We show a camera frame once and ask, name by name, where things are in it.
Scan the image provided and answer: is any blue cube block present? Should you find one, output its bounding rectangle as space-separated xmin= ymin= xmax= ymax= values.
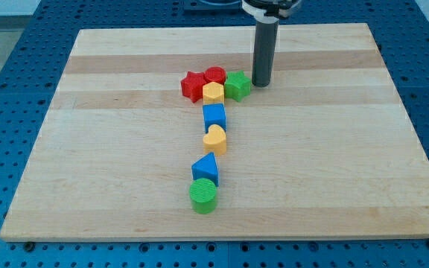
xmin=203 ymin=103 xmax=226 ymax=133

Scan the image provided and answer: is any green star block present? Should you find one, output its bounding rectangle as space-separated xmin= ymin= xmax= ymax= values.
xmin=224 ymin=71 xmax=251 ymax=102

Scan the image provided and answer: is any yellow heart block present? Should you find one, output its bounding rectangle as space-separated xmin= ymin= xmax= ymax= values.
xmin=203 ymin=124 xmax=227 ymax=156

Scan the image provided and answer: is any yellow hexagon block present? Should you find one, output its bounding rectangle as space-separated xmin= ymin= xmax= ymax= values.
xmin=203 ymin=82 xmax=225 ymax=105

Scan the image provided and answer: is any blue triangle block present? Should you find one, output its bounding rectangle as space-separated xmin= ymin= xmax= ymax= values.
xmin=191 ymin=152 xmax=220 ymax=187

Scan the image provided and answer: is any red cylinder block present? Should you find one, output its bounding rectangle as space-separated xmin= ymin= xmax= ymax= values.
xmin=203 ymin=66 xmax=226 ymax=85

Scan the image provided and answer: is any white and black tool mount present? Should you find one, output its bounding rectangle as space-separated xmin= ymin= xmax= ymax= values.
xmin=241 ymin=0 xmax=302 ymax=19

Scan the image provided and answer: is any wooden board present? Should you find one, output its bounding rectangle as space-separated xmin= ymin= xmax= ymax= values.
xmin=0 ymin=24 xmax=429 ymax=242

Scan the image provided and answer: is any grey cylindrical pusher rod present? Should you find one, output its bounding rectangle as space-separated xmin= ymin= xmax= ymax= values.
xmin=252 ymin=19 xmax=279 ymax=87

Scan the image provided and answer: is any red star block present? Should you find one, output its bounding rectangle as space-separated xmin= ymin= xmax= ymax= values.
xmin=180 ymin=71 xmax=207 ymax=103

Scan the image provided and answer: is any green cylinder block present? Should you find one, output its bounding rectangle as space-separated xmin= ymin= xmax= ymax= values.
xmin=189 ymin=178 xmax=217 ymax=214

